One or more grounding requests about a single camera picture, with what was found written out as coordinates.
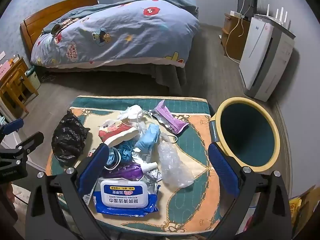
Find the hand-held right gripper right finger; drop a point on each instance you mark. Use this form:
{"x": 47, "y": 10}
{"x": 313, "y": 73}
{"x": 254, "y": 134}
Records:
{"x": 222, "y": 167}

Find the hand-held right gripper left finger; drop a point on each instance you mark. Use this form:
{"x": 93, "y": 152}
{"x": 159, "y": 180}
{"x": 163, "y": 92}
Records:
{"x": 95, "y": 166}

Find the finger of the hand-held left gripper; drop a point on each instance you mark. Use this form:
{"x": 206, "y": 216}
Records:
{"x": 13, "y": 126}
{"x": 30, "y": 141}

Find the teal bag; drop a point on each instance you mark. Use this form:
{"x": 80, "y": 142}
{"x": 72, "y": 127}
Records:
{"x": 126, "y": 152}

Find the purple bottle white cap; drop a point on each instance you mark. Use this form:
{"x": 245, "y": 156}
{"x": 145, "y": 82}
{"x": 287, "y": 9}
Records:
{"x": 132, "y": 171}

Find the black plastic bag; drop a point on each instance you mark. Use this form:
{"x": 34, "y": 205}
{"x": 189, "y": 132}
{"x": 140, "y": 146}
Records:
{"x": 68, "y": 137}

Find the red white packet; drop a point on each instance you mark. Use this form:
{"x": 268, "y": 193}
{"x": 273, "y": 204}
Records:
{"x": 117, "y": 132}

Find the large silver foil packet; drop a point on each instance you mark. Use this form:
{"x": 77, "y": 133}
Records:
{"x": 138, "y": 157}

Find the blue wet wipes pack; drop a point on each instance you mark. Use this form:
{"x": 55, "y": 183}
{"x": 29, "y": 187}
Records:
{"x": 125, "y": 200}

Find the yellow teal trash bin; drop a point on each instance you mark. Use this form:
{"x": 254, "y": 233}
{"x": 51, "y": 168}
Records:
{"x": 250, "y": 130}

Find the clear plastic bag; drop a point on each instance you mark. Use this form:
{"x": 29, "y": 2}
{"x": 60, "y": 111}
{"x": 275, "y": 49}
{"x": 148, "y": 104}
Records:
{"x": 172, "y": 165}

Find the light blue face mask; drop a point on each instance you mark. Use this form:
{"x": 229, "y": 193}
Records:
{"x": 147, "y": 137}

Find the small silver foil sachet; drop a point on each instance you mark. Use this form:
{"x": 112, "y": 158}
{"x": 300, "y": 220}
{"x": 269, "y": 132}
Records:
{"x": 155, "y": 175}

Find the white tissue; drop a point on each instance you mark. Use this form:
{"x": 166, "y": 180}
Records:
{"x": 131, "y": 112}

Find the purple face mask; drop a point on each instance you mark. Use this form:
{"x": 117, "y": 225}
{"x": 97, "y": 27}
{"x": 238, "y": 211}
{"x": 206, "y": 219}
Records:
{"x": 170, "y": 120}

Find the person's left forearm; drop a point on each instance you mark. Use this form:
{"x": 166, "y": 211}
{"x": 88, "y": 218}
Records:
{"x": 7, "y": 195}

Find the white cabinet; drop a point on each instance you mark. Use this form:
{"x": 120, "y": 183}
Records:
{"x": 10, "y": 142}

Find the quilted patterned mat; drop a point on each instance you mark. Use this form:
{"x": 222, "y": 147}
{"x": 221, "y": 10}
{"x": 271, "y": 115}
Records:
{"x": 192, "y": 152}

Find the wooden chair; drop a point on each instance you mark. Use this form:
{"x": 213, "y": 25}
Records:
{"x": 15, "y": 85}

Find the small green lidded bin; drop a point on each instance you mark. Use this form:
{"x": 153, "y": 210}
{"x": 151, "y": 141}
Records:
{"x": 33, "y": 77}

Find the pink paper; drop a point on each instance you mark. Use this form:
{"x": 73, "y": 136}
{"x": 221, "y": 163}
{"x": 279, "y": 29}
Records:
{"x": 3, "y": 70}

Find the yellow packet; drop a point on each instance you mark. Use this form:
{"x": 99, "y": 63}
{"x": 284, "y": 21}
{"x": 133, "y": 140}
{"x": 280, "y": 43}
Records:
{"x": 296, "y": 205}

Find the white air purifier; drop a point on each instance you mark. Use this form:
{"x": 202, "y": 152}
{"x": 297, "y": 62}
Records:
{"x": 262, "y": 60}

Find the wooden bed headboard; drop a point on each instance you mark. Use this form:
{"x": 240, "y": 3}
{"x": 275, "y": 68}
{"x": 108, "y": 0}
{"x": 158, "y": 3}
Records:
{"x": 50, "y": 12}

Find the wooden cabinet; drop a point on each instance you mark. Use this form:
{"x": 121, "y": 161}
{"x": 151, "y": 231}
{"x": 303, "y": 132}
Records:
{"x": 233, "y": 37}

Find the white router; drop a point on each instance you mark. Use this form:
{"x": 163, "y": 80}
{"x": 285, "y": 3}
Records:
{"x": 277, "y": 17}

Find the black television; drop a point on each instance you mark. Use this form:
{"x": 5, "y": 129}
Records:
{"x": 246, "y": 2}

